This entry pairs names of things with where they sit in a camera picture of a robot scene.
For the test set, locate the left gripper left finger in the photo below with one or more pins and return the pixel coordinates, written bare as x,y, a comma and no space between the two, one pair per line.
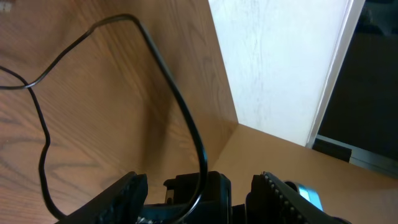
122,202

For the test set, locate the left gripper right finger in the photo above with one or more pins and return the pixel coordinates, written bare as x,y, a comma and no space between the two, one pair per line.
272,201

